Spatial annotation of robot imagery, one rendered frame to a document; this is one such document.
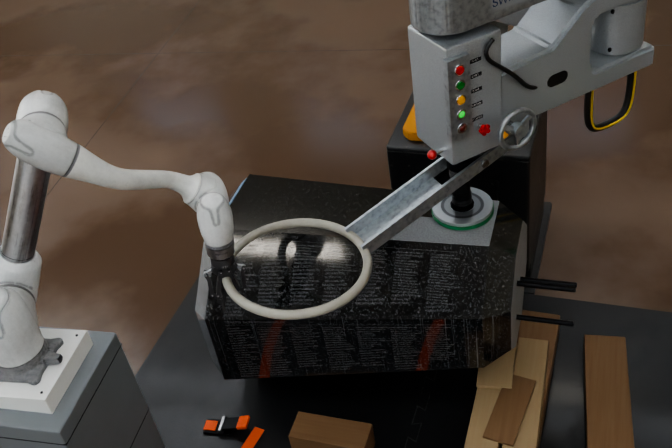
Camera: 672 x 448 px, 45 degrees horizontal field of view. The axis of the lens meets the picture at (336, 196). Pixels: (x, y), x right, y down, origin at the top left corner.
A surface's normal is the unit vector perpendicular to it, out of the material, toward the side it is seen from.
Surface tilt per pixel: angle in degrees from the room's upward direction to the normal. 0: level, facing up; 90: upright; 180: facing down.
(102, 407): 90
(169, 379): 0
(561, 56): 90
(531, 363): 0
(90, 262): 0
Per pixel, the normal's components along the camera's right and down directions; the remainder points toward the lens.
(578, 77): 0.47, 0.49
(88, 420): 0.97, 0.03
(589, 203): -0.14, -0.78
